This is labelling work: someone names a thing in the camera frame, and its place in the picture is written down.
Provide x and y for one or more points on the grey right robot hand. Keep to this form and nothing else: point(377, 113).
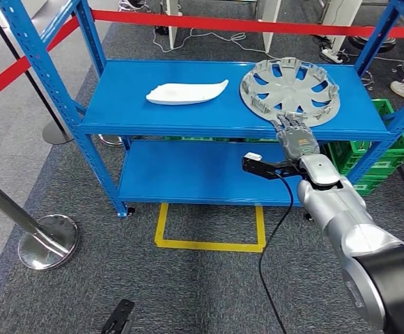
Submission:
point(299, 143)

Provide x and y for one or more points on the silver wheel hubcap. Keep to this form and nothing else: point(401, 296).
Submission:
point(289, 90)

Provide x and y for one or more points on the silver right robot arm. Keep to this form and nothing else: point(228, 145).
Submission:
point(352, 216)

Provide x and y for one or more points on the white plastic trim part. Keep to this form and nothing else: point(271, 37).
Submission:
point(184, 93)

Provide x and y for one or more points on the blue metal shelf rack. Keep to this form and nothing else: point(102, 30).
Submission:
point(125, 106)

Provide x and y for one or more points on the white power strip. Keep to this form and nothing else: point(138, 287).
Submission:
point(330, 56)

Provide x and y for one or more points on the white table leg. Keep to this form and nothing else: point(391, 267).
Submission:
point(268, 27)
point(339, 18)

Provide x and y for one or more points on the black round stool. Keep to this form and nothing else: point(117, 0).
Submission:
point(372, 45)

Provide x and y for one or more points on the red barrier belt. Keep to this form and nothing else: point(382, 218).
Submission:
point(3, 80)
point(222, 24)

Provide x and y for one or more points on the chrome stanchion post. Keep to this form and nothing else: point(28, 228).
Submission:
point(110, 140)
point(48, 242)

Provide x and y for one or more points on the black stanchion post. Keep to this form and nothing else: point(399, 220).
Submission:
point(57, 133)

